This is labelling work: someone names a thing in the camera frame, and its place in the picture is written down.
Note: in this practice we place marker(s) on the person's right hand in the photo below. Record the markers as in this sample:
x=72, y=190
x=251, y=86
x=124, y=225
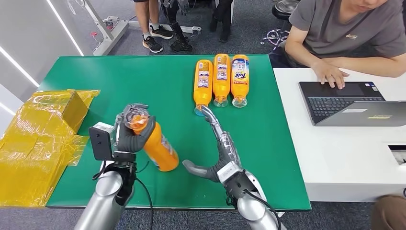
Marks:
x=330, y=74

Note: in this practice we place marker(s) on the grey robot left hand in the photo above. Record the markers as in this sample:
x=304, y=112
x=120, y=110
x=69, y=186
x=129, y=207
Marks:
x=127, y=143

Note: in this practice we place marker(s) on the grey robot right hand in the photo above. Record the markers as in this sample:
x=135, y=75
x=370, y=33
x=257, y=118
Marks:
x=226, y=152

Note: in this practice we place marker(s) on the person's left forearm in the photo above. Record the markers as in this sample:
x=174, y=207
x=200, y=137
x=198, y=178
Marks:
x=374, y=66

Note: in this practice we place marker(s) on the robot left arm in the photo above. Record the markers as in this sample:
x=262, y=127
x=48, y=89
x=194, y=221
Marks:
x=101, y=203

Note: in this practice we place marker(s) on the person's right forearm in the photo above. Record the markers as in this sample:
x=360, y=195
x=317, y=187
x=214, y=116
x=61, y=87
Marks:
x=298, y=57

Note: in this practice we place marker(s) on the orange detergent bottle blue cap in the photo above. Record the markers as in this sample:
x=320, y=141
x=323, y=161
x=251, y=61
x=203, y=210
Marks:
x=203, y=89

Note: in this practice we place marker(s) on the dark grey laptop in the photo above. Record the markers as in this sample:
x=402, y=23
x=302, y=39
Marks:
x=333, y=104

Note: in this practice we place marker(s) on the person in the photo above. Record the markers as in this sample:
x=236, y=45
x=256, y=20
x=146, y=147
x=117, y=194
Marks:
x=342, y=28
x=152, y=44
x=223, y=19

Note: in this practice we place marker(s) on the black stool chrome base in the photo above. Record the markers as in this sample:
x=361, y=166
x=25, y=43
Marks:
x=285, y=8

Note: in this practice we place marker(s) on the yellow taped cardboard box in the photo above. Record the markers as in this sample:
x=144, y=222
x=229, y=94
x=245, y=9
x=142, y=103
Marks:
x=41, y=127

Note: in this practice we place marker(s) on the brown rounded object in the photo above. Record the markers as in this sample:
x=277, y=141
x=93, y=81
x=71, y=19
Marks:
x=390, y=212

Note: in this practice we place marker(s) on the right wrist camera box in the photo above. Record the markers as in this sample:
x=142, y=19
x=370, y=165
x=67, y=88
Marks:
x=229, y=173

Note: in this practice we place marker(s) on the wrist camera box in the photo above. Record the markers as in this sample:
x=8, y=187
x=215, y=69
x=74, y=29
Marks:
x=229, y=173
x=100, y=141

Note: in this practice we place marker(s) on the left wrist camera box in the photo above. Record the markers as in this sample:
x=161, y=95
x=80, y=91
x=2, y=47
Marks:
x=100, y=141

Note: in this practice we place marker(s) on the white metal stand frame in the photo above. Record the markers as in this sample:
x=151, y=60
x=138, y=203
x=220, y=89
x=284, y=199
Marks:
x=109, y=38

